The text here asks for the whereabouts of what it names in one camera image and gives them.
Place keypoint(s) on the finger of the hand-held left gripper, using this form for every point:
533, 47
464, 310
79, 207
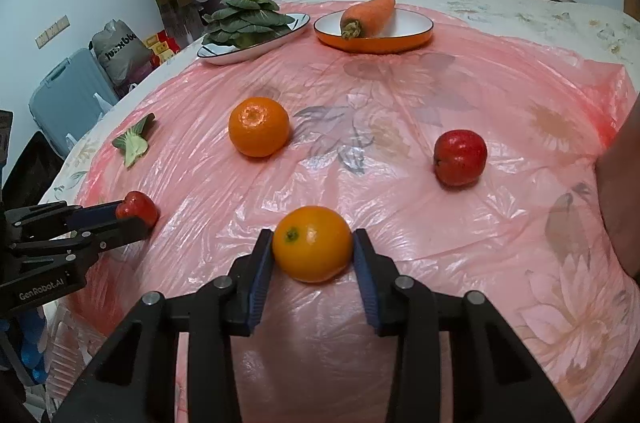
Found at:
95, 213
115, 237

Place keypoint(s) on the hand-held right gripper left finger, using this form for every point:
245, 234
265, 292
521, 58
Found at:
260, 278

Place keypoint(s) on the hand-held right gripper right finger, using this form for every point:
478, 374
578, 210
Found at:
367, 283

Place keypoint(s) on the red apple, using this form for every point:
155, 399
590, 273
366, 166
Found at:
142, 208
460, 158

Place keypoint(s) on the orange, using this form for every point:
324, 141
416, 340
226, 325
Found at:
312, 248
259, 128

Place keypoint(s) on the person's left hand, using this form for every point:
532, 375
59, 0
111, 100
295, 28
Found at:
30, 338

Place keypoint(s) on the pink plastic sheet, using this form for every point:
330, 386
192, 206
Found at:
400, 228

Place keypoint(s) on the clear plastic tray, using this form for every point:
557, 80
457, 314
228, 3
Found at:
70, 353

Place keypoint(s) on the black fabric object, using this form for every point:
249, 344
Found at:
35, 163

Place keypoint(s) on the bok choy piece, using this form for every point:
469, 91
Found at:
134, 143

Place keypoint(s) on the white plastic bag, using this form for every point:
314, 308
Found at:
102, 103

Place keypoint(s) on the blue suitcase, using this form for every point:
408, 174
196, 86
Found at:
65, 98

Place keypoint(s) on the grey printed bag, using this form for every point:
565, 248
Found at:
120, 50

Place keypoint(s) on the red and yellow boxes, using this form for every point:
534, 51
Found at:
160, 48

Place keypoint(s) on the white striped plate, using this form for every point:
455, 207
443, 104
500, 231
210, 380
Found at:
220, 52

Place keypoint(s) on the pile of green leaves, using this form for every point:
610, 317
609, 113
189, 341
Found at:
245, 20

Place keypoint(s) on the orange rimmed plate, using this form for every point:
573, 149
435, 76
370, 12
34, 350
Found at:
400, 28

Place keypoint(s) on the carrot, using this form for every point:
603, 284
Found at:
370, 13

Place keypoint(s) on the black and copper kettle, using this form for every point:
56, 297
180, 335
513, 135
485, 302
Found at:
622, 183

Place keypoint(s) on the wall socket panel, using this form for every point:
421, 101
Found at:
52, 32

